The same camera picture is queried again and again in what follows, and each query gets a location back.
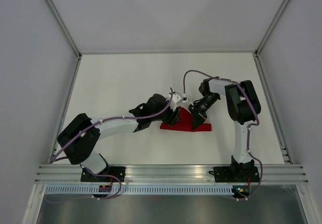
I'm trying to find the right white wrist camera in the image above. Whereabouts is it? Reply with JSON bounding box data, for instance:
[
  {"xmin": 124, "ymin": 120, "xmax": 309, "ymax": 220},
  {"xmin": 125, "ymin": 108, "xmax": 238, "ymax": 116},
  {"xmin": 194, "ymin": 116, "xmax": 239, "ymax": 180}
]
[{"xmin": 183, "ymin": 95, "xmax": 193, "ymax": 108}]

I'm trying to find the purple cable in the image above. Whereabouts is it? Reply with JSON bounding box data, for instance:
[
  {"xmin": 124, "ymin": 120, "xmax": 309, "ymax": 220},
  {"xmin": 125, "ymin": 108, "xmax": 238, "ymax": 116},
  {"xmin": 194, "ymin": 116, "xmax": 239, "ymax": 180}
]
[
  {"xmin": 51, "ymin": 88, "xmax": 176, "ymax": 201},
  {"xmin": 183, "ymin": 69, "xmax": 264, "ymax": 201}
]

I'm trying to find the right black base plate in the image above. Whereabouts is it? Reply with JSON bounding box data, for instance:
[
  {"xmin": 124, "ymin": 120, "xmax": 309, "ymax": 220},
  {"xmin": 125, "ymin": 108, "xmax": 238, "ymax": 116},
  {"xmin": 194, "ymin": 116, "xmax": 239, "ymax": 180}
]
[{"xmin": 208, "ymin": 166, "xmax": 260, "ymax": 183}]

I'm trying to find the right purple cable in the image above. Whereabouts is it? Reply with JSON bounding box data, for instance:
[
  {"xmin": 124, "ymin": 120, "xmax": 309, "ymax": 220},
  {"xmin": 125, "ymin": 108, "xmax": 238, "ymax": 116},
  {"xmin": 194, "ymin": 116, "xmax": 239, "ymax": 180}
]
[{"xmin": 183, "ymin": 69, "xmax": 264, "ymax": 201}]

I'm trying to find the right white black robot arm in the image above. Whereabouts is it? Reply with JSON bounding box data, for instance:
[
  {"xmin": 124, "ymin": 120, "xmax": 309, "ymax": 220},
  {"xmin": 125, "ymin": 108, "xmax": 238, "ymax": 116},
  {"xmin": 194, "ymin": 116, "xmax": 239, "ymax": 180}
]
[{"xmin": 188, "ymin": 78, "xmax": 261, "ymax": 183}]

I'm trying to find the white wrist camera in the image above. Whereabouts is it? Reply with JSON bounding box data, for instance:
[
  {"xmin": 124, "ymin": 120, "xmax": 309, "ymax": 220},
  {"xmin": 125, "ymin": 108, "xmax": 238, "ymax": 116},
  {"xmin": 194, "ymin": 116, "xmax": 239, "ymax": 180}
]
[
  {"xmin": 183, "ymin": 95, "xmax": 193, "ymax": 108},
  {"xmin": 168, "ymin": 92, "xmax": 186, "ymax": 111}
]

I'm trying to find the right aluminium frame post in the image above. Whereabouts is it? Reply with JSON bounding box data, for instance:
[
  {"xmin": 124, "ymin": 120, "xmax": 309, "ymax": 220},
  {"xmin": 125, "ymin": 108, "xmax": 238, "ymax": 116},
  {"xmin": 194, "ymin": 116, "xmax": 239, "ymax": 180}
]
[{"xmin": 254, "ymin": 0, "xmax": 291, "ymax": 58}]

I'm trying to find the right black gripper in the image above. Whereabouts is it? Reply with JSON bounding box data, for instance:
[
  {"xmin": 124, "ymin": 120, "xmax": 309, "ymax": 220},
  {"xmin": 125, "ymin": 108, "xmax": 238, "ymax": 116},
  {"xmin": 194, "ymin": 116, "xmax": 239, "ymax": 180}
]
[{"xmin": 188, "ymin": 93, "xmax": 219, "ymax": 130}]

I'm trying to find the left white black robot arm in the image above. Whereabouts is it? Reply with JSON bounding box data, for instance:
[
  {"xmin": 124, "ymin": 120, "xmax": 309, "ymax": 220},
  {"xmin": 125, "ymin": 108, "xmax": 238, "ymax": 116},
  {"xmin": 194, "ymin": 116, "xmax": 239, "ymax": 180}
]
[{"xmin": 53, "ymin": 92, "xmax": 182, "ymax": 182}]

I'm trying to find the red cloth napkin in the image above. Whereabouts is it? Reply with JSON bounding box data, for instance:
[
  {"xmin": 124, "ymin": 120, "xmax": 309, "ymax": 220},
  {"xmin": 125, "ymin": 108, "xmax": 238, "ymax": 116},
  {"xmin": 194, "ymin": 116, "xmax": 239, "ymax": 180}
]
[{"xmin": 159, "ymin": 107, "xmax": 212, "ymax": 132}]

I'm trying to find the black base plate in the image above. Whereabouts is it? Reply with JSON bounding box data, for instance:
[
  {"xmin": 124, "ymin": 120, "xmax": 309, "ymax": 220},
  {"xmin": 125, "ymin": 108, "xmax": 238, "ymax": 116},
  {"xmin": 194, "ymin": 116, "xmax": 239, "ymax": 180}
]
[
  {"xmin": 208, "ymin": 166, "xmax": 260, "ymax": 183},
  {"xmin": 80, "ymin": 166, "xmax": 126, "ymax": 183}
]

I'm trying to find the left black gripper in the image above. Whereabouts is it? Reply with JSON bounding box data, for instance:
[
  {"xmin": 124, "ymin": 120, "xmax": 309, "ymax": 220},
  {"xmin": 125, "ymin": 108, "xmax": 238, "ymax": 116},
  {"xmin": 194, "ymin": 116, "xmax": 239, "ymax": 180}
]
[{"xmin": 150, "ymin": 100, "xmax": 181, "ymax": 127}]

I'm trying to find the aluminium front rail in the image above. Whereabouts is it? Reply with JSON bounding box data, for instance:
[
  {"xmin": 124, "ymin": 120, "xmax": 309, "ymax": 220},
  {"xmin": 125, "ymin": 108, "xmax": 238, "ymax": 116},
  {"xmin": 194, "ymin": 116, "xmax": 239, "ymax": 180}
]
[{"xmin": 34, "ymin": 164, "xmax": 308, "ymax": 185}]

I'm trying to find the white slotted cable duct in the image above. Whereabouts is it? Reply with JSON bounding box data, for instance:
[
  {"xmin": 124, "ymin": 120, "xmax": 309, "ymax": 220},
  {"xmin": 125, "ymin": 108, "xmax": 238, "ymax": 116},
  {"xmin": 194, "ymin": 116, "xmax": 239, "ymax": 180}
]
[{"xmin": 45, "ymin": 184, "xmax": 233, "ymax": 196}]

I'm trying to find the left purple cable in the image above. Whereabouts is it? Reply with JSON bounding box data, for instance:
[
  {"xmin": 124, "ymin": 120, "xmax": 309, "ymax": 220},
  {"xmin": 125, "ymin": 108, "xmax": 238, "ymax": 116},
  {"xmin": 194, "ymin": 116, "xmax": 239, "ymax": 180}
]
[{"xmin": 51, "ymin": 88, "xmax": 176, "ymax": 201}]

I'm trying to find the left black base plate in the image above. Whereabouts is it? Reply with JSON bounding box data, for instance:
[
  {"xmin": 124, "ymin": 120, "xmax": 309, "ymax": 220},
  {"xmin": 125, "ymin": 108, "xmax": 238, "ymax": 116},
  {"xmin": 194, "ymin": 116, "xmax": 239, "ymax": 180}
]
[{"xmin": 80, "ymin": 166, "xmax": 126, "ymax": 183}]

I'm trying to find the left aluminium frame post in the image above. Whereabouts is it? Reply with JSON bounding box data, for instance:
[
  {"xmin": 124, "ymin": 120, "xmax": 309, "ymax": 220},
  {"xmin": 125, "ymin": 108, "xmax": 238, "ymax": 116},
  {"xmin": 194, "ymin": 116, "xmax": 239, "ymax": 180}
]
[{"xmin": 44, "ymin": 0, "xmax": 82, "ymax": 59}]

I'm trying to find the aluminium frame post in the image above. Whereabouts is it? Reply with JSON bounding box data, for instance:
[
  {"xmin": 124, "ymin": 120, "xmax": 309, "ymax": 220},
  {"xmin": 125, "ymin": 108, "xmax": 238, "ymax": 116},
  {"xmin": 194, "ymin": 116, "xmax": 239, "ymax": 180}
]
[
  {"xmin": 254, "ymin": 0, "xmax": 291, "ymax": 58},
  {"xmin": 44, "ymin": 0, "xmax": 82, "ymax": 59}
]

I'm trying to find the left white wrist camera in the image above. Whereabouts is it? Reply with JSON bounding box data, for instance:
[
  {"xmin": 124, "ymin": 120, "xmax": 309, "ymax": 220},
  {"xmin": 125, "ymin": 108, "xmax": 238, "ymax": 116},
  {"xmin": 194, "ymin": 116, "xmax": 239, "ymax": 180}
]
[{"xmin": 168, "ymin": 92, "xmax": 186, "ymax": 111}]

